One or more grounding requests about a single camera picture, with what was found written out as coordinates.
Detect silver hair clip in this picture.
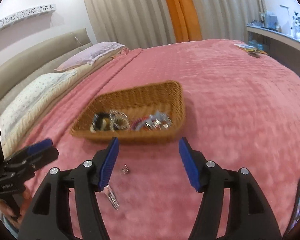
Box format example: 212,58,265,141
103,185,120,210

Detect black watch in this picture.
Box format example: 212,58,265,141
90,112,110,133

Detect orange red cord bracelet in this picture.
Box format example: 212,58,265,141
131,120,148,132

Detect left hand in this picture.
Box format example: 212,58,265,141
0,187,32,229

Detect white dotted pillow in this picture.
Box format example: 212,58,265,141
0,69,77,144

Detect beige quilt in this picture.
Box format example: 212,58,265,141
1,48,129,158

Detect small metal earring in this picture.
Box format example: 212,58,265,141
122,164,129,174

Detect lilac pillow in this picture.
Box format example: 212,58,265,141
55,42,126,72

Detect brown wicker basket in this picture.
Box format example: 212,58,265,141
70,80,186,144

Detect beige grey curtains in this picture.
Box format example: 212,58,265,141
84,0,266,48

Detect items on bed corner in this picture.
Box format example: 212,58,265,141
235,43,268,58

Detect white desk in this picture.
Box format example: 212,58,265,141
247,24,300,77

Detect orange curtain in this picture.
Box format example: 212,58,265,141
166,0,202,42

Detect white desk lamp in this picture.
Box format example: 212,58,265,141
280,5,290,35

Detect white flower vase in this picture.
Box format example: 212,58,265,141
293,11,300,41

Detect white wall shelf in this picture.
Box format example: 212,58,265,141
0,4,56,31

